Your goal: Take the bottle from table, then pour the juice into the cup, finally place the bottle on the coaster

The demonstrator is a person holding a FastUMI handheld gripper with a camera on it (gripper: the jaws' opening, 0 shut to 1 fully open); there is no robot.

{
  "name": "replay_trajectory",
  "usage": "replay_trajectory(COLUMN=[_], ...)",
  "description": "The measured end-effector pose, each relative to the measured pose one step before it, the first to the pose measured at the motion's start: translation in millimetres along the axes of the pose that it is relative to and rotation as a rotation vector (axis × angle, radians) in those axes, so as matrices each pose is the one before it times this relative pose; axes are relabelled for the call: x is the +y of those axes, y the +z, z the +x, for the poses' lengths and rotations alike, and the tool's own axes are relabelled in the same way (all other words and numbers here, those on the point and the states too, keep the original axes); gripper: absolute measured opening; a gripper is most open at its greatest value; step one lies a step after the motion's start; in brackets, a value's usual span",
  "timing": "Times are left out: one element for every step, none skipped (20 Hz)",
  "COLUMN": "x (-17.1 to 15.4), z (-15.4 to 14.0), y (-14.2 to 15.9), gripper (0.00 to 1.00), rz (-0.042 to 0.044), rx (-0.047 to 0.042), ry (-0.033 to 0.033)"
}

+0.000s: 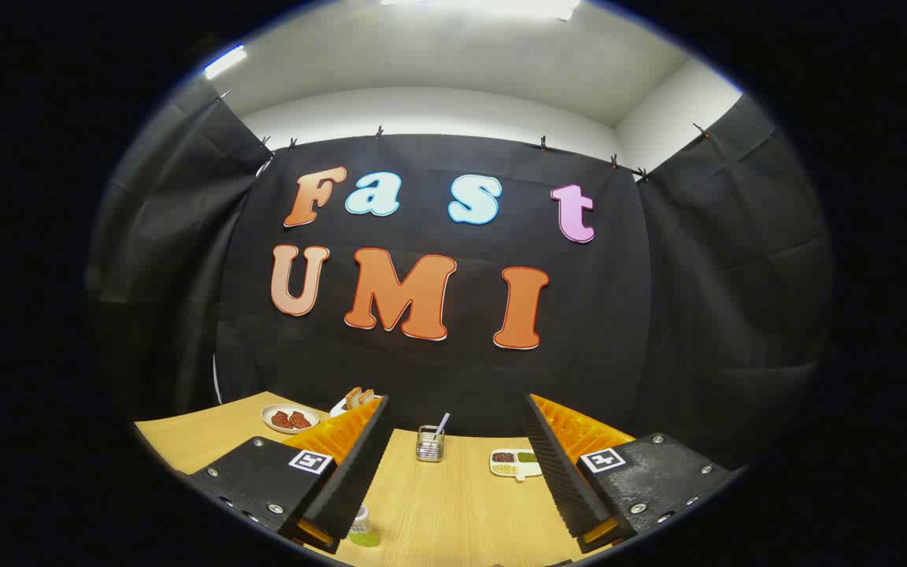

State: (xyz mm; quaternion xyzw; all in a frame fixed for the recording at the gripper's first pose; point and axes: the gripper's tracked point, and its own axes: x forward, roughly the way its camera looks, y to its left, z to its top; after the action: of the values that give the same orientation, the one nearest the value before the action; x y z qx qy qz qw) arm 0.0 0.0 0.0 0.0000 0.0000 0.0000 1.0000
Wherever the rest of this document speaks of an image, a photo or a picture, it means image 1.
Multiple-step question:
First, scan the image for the black backdrop cloth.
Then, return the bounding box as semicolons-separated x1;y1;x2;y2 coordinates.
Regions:
87;79;836;473

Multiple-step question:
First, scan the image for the white divided bean dish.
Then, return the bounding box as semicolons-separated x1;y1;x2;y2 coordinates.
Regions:
490;449;543;482

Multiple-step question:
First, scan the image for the wooden table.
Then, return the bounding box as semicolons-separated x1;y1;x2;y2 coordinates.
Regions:
135;391;635;567

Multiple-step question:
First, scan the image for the large ceiling light panel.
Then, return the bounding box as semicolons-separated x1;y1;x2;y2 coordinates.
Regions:
381;0;580;20

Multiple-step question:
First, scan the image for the white oval plate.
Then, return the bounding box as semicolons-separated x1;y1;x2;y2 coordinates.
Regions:
261;404;320;435

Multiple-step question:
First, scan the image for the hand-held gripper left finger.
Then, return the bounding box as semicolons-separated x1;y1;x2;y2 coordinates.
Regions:
186;396;390;554

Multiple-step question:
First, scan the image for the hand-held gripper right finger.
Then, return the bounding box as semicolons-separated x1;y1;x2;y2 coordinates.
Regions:
524;394;746;554

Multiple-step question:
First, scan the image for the white toaster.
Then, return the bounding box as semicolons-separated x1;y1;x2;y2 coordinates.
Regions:
330;398;383;419

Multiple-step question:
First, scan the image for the metal wire basket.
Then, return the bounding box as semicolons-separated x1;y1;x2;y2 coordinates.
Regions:
416;425;446;463

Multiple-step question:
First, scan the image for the small ceiling light strip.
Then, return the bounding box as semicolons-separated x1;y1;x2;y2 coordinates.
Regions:
203;45;248;80

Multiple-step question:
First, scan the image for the white green juice bottle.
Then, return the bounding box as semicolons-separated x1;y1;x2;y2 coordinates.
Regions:
346;504;382;548

